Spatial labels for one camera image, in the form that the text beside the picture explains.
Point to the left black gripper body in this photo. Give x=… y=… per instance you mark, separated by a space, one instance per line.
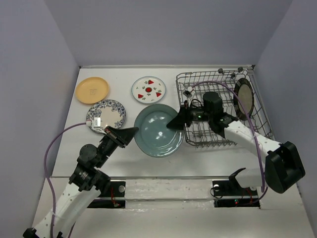
x=107 y=146

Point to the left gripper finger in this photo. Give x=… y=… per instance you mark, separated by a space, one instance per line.
x=112 y=131
x=125 y=136

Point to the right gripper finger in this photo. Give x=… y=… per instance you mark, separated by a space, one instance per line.
x=184 y=113
x=177 y=123

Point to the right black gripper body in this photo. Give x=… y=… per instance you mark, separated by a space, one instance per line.
x=199 y=114

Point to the blue floral plate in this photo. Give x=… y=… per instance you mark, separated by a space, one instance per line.
x=111 y=112

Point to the teal plate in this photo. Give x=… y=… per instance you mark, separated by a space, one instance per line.
x=153 y=137

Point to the brown rimmed beige plate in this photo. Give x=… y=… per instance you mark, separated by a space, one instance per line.
x=245 y=105

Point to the white watermelon plate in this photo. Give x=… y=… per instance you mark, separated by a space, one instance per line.
x=148 y=90

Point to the yellow bear plate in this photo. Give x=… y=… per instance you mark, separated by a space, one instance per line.
x=91 y=90

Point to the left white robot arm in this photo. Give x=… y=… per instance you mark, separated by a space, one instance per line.
x=85 y=184

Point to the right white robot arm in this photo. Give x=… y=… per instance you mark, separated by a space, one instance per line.
x=280 y=165

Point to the grey wire dish rack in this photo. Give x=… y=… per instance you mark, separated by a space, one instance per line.
x=199 y=134

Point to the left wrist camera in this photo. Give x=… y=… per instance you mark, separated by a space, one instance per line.
x=94 y=124

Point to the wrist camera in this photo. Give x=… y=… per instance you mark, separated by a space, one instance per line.
x=94 y=124
x=188 y=92

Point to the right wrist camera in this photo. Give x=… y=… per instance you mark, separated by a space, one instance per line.
x=188 y=92

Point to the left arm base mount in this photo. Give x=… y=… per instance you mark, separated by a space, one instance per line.
x=113 y=198

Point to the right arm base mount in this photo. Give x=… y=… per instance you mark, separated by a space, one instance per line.
x=229 y=194

